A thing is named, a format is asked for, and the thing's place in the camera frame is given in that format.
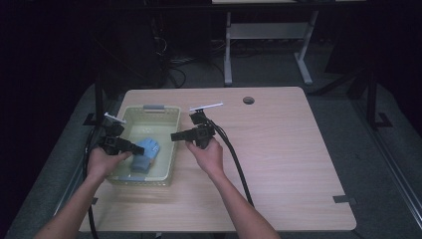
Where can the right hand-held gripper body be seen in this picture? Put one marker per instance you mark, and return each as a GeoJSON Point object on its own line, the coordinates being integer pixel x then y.
{"type": "Point", "coordinates": [202, 132]}

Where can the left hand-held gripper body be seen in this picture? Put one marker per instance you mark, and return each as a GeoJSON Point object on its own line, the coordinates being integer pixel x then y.
{"type": "Point", "coordinates": [112, 141]}

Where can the blue knitted glove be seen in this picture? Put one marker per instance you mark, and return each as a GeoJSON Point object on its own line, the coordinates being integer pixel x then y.
{"type": "Point", "coordinates": [149, 149]}

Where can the pale green plastic basket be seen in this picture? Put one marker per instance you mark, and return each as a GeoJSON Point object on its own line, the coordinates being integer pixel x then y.
{"type": "Point", "coordinates": [166, 156]}

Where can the person's left hand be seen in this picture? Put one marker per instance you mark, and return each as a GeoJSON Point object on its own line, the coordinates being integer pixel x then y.
{"type": "Point", "coordinates": [103, 164]}

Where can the person's right hand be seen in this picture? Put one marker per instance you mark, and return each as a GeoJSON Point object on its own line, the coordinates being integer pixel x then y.
{"type": "Point", "coordinates": [207, 157]}

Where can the black metal stand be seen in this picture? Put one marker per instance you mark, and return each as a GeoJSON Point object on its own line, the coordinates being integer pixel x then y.
{"type": "Point", "coordinates": [98, 96]}
{"type": "Point", "coordinates": [373, 99]}

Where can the grey tape piece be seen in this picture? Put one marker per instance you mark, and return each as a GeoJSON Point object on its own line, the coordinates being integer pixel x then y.
{"type": "Point", "coordinates": [344, 199]}
{"type": "Point", "coordinates": [95, 200]}

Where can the white metal desk frame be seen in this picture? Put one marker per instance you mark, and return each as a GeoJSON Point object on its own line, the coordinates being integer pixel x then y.
{"type": "Point", "coordinates": [265, 30]}

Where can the aluminium floor rail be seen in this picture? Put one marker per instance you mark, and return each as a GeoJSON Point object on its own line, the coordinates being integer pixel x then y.
{"type": "Point", "coordinates": [398, 179]}

